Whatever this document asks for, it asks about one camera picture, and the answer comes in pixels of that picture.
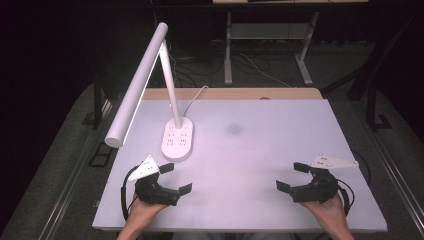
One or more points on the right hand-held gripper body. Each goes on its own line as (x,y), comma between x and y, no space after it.
(318,191)

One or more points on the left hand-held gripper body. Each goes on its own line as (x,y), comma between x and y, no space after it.
(156,193)

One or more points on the white desk lamp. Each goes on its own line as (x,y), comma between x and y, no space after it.
(140,83)

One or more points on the person's right hand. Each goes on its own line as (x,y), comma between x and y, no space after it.
(330,213)

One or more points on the person's left hand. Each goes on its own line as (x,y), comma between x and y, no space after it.
(140,213)

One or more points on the black metal stand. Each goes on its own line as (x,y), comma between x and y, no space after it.
(371,106)

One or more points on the black floor frame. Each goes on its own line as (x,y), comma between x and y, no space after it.
(100,155)

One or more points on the grey metal desk frame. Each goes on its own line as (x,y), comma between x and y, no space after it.
(228,50)

